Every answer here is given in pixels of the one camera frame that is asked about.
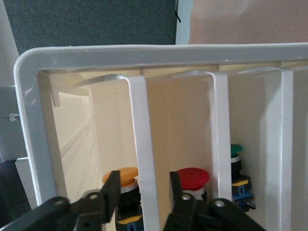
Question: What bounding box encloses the red mushroom push button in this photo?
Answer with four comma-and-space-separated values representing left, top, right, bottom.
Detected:
177, 168, 210, 203

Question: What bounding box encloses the orange mushroom push button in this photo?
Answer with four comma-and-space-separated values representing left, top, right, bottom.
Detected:
102, 167, 145, 231

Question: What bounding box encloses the brown table mat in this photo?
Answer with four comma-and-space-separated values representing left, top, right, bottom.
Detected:
187, 0, 308, 45

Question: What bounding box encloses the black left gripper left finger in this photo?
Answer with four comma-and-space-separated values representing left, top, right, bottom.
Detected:
0, 170, 121, 231

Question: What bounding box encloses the white drawer divider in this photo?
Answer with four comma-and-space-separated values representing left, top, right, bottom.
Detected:
72, 74, 161, 231
173, 70, 233, 203
237, 67, 295, 231

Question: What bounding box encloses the white plastic drawer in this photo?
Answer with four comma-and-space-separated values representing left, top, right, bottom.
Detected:
14, 42, 308, 231

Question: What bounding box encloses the small white cable clip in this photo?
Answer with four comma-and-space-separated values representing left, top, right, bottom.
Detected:
6, 112, 20, 123

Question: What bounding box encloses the green mushroom push button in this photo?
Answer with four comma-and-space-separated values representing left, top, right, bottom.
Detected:
230, 143, 256, 212

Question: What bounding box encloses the dark grey partition panel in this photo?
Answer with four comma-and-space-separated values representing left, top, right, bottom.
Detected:
3, 0, 179, 48

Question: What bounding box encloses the white frame post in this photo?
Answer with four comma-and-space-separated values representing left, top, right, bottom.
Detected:
175, 0, 193, 46

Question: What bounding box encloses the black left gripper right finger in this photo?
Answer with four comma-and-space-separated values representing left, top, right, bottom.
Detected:
163, 170, 266, 231

